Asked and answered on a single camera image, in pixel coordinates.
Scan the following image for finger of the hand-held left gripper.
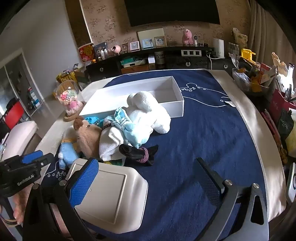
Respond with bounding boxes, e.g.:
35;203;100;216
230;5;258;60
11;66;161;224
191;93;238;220
20;150;54;167

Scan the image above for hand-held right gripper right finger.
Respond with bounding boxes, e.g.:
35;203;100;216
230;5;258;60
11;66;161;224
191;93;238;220
196;158;269;241

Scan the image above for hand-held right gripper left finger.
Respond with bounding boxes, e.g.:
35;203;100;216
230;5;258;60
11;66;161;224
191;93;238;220
22;158;100;241

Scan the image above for white teddy bear blue overalls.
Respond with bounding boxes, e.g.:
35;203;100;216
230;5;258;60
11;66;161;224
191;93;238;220
58;130;81;171

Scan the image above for brown and white plush toy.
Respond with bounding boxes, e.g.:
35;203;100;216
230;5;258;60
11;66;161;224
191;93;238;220
73;116;103;160

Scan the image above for black sock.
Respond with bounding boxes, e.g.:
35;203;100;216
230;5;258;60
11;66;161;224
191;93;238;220
119;144;159;166

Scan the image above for teal cloth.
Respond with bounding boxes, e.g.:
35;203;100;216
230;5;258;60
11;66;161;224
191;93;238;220
84;116;107;127

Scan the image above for white cardboard box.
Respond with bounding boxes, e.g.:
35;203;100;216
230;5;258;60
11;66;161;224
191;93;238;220
80;75;185;118

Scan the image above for person's left hand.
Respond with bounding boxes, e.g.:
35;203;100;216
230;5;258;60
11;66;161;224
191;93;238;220
11;185;31;225

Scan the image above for white cushion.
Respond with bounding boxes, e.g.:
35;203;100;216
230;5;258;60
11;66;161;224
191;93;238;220
0;120;38;160

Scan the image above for white box lid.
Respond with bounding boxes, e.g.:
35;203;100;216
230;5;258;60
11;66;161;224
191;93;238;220
66;158;149;234

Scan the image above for red chair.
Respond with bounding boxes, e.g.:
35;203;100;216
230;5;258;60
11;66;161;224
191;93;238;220
0;98;25;135

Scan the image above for white knitted sock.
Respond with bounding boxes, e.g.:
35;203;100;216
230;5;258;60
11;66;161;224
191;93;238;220
99;126;130;162

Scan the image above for navy blue blanket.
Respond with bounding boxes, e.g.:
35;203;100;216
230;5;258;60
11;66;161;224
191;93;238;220
42;69;266;241

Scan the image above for stack of blue white boxes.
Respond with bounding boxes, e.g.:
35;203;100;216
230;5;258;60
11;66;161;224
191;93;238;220
26;86;40;109

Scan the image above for purple scrunchie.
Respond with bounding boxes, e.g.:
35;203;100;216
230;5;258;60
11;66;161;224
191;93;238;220
136;147;151;163

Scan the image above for glass dome with rose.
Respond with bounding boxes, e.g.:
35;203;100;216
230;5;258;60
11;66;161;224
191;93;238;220
56;80;84;122

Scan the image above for white electronic device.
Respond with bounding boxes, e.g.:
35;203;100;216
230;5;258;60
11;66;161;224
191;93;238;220
285;162;296;204

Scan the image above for yellow plastic crate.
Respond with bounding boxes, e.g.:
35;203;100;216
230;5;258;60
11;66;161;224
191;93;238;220
56;71;77;83

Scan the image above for clear plastic bin with items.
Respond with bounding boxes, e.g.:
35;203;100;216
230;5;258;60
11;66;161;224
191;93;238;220
232;67;271;93

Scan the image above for red gift box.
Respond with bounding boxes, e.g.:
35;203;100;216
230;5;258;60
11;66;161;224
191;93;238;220
269;89;296;112

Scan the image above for red and yellow decoration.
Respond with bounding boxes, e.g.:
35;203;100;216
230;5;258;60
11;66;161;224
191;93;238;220
78;43;95;62

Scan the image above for black TV cabinet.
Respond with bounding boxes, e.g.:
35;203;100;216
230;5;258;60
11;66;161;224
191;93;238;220
85;46;234;81

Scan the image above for blue gift box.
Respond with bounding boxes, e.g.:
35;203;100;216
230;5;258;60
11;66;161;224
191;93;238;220
94;42;109;59

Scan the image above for stack of teal books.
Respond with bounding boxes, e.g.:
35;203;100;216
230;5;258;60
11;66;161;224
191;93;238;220
120;57;146;68

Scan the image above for yellow toy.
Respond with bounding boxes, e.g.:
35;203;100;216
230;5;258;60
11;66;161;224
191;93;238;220
241;49;256;61

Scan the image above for dark mug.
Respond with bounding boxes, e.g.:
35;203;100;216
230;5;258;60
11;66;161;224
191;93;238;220
154;51;165;64

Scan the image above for tall white router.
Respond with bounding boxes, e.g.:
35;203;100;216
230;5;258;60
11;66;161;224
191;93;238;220
213;39;225;58

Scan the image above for pale wooden puzzle figure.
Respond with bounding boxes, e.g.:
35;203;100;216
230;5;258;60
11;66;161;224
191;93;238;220
272;52;288;76

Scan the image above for pink plush figure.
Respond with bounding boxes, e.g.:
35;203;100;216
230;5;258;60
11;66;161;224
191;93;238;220
182;29;194;44

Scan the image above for wooden dinosaur figure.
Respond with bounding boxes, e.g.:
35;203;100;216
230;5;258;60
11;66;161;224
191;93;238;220
232;28;248;43

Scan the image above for white canvas board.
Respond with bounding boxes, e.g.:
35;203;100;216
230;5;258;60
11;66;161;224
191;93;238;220
137;28;165;48

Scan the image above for beige curtain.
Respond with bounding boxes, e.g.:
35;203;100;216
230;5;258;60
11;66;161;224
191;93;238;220
248;0;296;70

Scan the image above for black television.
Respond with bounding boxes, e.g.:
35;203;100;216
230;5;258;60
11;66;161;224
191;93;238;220
124;0;221;27

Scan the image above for white cable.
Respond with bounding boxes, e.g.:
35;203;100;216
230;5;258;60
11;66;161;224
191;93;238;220
206;53;216;69

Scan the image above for white triple photo frame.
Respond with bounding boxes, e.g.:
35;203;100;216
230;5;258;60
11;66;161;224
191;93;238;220
181;49;201;57

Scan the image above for wooden picture frame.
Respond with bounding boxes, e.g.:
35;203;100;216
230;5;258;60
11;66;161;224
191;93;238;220
154;36;167;47

